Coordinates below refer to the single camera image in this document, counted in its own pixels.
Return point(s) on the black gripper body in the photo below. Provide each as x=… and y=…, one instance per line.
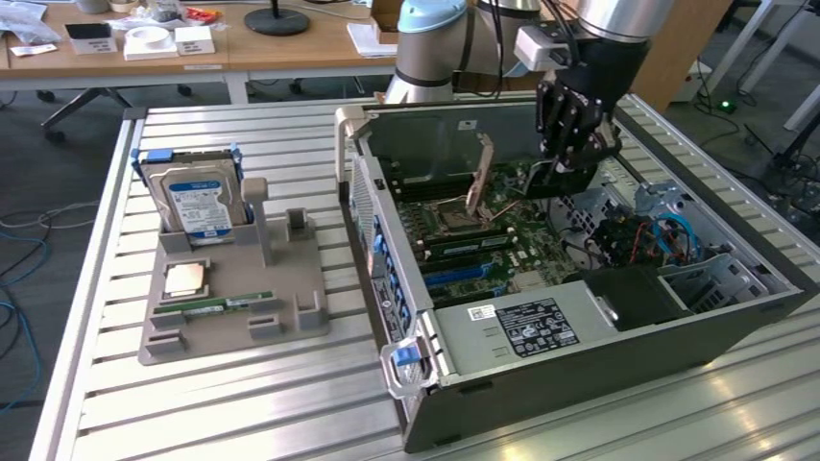
x=602, y=67

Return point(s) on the black graphics card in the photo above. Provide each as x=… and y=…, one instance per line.
x=558, y=185

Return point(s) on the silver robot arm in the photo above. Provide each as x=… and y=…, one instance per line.
x=423, y=57

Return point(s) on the wooden cabinet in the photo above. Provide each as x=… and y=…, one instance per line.
x=693, y=48

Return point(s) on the metal drive cage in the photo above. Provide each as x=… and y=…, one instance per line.
x=609, y=211

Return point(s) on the small white box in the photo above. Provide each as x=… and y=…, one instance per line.
x=698, y=86

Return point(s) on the power strip with green light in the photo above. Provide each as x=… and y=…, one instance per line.
x=726, y=104

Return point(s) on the green motherboard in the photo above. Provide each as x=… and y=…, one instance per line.
x=535, y=240

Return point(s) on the CPU socket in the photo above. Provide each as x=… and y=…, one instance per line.
x=451, y=221

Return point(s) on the RAM stick with white label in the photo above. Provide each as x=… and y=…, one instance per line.
x=465, y=248

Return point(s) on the black tripod stand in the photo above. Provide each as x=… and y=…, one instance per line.
x=785, y=153

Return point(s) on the brown cardboard box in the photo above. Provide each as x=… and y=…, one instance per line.
x=385, y=14

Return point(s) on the long PCIe expansion slot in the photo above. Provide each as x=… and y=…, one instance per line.
x=462, y=274

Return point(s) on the metal disk bay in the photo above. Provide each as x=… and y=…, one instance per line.
x=718, y=283

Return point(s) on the wooden office desk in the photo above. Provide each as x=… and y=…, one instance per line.
x=65, y=65
x=321, y=53

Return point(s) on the grey power supply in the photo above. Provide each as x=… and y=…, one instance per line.
x=474, y=346

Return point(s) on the black lamp base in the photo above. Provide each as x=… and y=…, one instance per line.
x=275, y=24

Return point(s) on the blue release latch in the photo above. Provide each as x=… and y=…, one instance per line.
x=405, y=358

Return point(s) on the open PC case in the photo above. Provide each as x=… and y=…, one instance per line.
x=577, y=398

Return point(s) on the plain white box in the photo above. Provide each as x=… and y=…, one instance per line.
x=195, y=41

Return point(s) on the orange packet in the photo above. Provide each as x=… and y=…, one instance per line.
x=202, y=15

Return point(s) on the hard disk in blue carrier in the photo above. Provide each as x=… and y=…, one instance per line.
x=193, y=206

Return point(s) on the small black pouch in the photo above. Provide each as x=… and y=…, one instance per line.
x=167, y=16

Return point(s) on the flat white box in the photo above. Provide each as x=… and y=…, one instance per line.
x=151, y=54

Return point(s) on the green RAM stick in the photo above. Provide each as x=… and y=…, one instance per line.
x=211, y=306

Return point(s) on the CPU chip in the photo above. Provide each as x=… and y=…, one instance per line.
x=186, y=278

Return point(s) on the white tape roll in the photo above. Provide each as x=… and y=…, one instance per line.
x=137, y=36

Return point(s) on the grey parts rack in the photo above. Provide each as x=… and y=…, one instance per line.
x=218, y=346

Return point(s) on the beige tape roll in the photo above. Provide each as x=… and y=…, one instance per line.
x=122, y=5

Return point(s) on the white box with black top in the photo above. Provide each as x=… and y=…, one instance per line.
x=93, y=45

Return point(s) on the grey cup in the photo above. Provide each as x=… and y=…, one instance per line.
x=93, y=6

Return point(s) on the office chair base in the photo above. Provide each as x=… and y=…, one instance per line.
x=46, y=95

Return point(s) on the small paper card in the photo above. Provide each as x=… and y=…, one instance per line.
x=33, y=50

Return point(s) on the clear plastic bag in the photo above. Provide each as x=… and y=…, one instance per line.
x=26, y=24

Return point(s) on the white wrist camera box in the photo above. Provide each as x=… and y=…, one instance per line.
x=542, y=45

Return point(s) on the white desk frame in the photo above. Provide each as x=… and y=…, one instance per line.
x=741, y=48

